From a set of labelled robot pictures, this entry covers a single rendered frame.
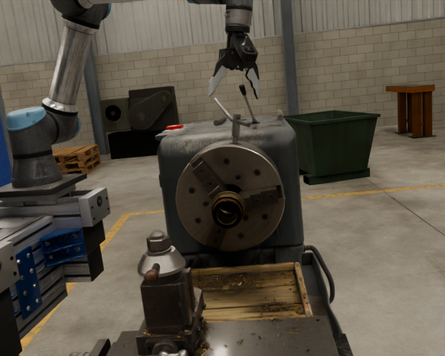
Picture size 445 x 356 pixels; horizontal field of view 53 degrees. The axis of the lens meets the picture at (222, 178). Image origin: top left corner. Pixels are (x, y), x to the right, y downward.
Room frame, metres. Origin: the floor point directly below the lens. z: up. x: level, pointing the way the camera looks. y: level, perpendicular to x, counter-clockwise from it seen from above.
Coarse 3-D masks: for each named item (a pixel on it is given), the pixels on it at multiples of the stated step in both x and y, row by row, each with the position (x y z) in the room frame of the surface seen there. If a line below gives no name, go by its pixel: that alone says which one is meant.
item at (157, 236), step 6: (156, 234) 0.68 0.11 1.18; (162, 234) 0.68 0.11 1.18; (150, 240) 0.67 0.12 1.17; (156, 240) 0.67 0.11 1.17; (162, 240) 0.67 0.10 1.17; (168, 240) 0.68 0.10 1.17; (150, 246) 0.67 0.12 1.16; (156, 246) 0.67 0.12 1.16; (162, 246) 0.67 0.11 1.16; (168, 246) 0.68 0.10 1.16; (150, 252) 0.67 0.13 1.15; (156, 252) 0.67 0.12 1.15; (162, 252) 0.67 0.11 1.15
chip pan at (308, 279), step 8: (304, 272) 1.87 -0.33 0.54; (312, 272) 1.86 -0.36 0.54; (304, 280) 1.79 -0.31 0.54; (312, 280) 1.78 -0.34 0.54; (312, 288) 1.71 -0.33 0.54; (312, 296) 1.64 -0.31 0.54; (320, 296) 1.64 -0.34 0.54; (312, 304) 1.57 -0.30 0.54; (320, 304) 1.57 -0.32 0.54; (312, 312) 1.52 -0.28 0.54; (320, 312) 1.51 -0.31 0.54; (328, 320) 1.45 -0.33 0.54
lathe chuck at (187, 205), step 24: (216, 144) 1.30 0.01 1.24; (240, 144) 1.28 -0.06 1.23; (192, 168) 1.24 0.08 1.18; (216, 168) 1.23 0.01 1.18; (240, 168) 1.23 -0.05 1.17; (264, 168) 1.22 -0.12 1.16; (192, 192) 1.24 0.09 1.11; (192, 216) 1.24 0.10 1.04; (264, 216) 1.23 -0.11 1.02; (240, 240) 1.23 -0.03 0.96
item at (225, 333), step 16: (256, 320) 0.75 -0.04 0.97; (288, 320) 0.74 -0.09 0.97; (304, 320) 0.74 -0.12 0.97; (320, 320) 0.73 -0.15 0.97; (128, 336) 0.76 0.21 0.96; (208, 336) 0.72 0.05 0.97; (224, 336) 0.71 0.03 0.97; (240, 336) 0.71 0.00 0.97; (256, 336) 0.70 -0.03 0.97; (272, 336) 0.70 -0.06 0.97; (288, 336) 0.69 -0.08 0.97; (304, 336) 0.69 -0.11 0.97; (320, 336) 0.68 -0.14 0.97; (96, 352) 0.70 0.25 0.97; (112, 352) 0.70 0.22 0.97; (128, 352) 0.69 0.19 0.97; (208, 352) 0.67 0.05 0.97; (224, 352) 0.66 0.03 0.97; (240, 352) 0.66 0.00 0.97; (256, 352) 0.65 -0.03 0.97; (272, 352) 0.65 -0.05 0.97; (288, 352) 0.64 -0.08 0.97; (304, 352) 0.64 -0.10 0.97; (320, 352) 0.64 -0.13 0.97; (336, 352) 0.63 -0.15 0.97
